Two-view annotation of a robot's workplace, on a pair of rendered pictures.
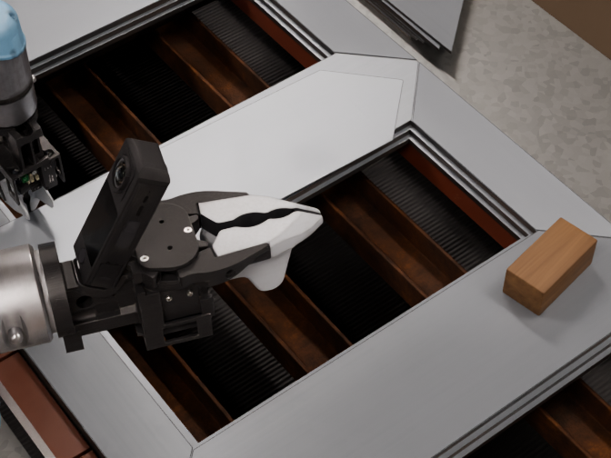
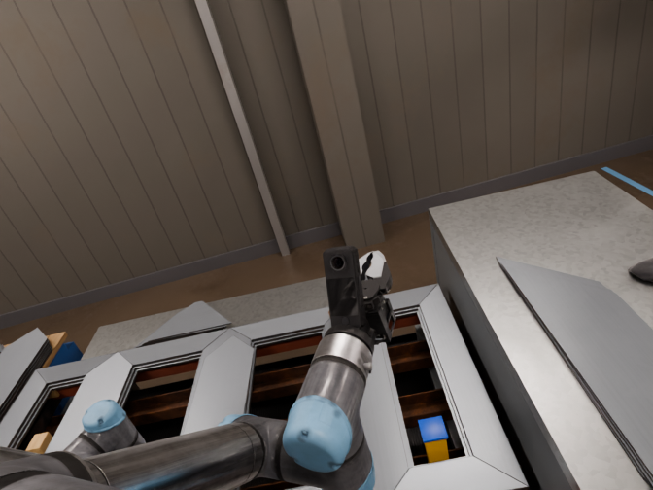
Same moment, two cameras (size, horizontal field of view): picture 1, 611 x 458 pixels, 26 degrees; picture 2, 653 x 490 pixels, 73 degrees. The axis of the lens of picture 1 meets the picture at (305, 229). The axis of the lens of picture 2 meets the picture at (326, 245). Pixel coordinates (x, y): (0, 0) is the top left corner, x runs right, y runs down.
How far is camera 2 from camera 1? 0.68 m
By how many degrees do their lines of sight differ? 40
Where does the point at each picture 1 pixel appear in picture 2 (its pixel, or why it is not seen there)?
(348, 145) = (244, 363)
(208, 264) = (384, 279)
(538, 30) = (243, 300)
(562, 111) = (278, 307)
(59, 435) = not seen: outside the picture
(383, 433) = (371, 404)
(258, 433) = not seen: hidden behind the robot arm
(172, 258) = (372, 288)
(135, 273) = (370, 302)
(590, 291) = not seen: hidden behind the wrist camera
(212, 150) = (203, 409)
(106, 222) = (348, 289)
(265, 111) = (204, 383)
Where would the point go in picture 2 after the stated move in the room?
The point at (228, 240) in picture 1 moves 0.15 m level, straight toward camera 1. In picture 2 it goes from (373, 272) to (472, 285)
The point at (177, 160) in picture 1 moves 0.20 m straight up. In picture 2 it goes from (195, 425) to (168, 379)
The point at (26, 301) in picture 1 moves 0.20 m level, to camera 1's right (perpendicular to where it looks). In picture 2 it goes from (358, 346) to (422, 258)
